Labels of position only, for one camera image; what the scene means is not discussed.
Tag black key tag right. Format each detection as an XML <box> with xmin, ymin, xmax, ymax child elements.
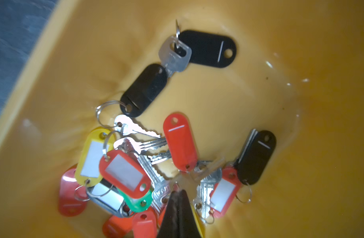
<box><xmin>235</xmin><ymin>129</ymin><xmax>277</xmax><ymax>185</ymax></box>

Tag yellow plastic storage box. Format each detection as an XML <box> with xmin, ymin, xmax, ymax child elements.
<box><xmin>0</xmin><ymin>1</ymin><xmax>364</xmax><ymax>238</ymax></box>

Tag red windowed key tag right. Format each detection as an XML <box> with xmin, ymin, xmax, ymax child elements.
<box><xmin>210</xmin><ymin>167</ymin><xmax>242</xmax><ymax>219</ymax></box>

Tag red windowed key tag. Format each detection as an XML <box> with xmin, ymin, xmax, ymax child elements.
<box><xmin>210</xmin><ymin>167</ymin><xmax>242</xmax><ymax>219</ymax></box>
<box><xmin>99</xmin><ymin>150</ymin><xmax>151</xmax><ymax>199</ymax></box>

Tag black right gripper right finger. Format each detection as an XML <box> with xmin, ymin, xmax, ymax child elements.
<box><xmin>182</xmin><ymin>190</ymin><xmax>201</xmax><ymax>238</ymax></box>

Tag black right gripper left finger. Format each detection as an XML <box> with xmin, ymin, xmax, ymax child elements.
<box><xmin>157</xmin><ymin>190</ymin><xmax>185</xmax><ymax>238</ymax></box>

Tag black key tag top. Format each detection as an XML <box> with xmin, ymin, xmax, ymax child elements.
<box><xmin>178</xmin><ymin>30</ymin><xmax>237</xmax><ymax>68</ymax></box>

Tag red windowed key tag left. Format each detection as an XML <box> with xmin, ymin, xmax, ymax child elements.
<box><xmin>99</xmin><ymin>150</ymin><xmax>151</xmax><ymax>199</ymax></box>

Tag green key tag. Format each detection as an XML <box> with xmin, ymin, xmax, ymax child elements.
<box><xmin>117</xmin><ymin>189</ymin><xmax>153</xmax><ymax>213</ymax></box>

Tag silver square head key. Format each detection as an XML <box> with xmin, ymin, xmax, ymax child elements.
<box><xmin>158</xmin><ymin>36</ymin><xmax>192</xmax><ymax>78</ymax></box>

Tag black key tag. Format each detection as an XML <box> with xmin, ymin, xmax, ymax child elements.
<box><xmin>178</xmin><ymin>30</ymin><xmax>237</xmax><ymax>68</ymax></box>
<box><xmin>235</xmin><ymin>129</ymin><xmax>277</xmax><ymax>185</ymax></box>
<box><xmin>120</xmin><ymin>63</ymin><xmax>168</xmax><ymax>118</ymax></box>

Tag yellow windowed key tag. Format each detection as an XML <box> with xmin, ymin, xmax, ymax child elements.
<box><xmin>75</xmin><ymin>128</ymin><xmax>110</xmax><ymax>187</ymax></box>

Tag silver keys bunch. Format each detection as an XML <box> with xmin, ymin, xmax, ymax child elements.
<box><xmin>113</xmin><ymin>115</ymin><xmax>171</xmax><ymax>213</ymax></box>

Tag black key tag middle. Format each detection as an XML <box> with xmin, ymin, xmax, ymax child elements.
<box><xmin>120</xmin><ymin>63</ymin><xmax>168</xmax><ymax>118</ymax></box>

